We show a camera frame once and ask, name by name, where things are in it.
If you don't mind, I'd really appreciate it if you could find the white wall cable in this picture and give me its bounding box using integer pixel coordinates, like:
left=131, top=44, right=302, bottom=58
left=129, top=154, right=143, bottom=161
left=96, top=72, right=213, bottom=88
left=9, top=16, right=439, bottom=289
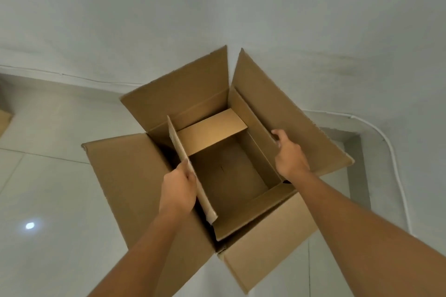
left=0, top=64, right=144, bottom=86
left=302, top=109, right=414, bottom=236

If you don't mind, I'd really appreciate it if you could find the person's left forearm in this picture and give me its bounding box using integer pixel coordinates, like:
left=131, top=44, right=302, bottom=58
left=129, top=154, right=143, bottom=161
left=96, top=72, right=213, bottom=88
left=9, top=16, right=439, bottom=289
left=88, top=208, right=196, bottom=297

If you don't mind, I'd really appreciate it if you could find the brown cardboard piece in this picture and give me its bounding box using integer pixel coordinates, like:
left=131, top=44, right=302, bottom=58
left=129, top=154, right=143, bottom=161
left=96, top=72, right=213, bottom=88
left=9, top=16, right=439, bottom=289
left=0, top=109, right=13, bottom=138

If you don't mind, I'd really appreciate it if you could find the person's left hand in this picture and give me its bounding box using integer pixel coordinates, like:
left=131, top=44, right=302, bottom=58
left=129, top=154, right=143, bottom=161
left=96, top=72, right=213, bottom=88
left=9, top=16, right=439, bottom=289
left=159, top=160, right=198, bottom=216

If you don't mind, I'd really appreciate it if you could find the person's right forearm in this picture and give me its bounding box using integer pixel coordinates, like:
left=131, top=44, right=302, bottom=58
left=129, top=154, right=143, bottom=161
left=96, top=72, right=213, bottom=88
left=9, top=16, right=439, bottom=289
left=288, top=169, right=446, bottom=297

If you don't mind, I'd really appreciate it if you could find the person's right hand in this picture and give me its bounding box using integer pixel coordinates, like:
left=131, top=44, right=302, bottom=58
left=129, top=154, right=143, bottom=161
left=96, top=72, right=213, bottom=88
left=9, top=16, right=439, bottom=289
left=271, top=129, right=311, bottom=181

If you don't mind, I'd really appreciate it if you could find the large cardboard box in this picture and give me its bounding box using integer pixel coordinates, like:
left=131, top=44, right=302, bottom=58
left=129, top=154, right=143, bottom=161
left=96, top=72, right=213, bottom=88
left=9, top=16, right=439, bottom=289
left=81, top=45, right=355, bottom=297

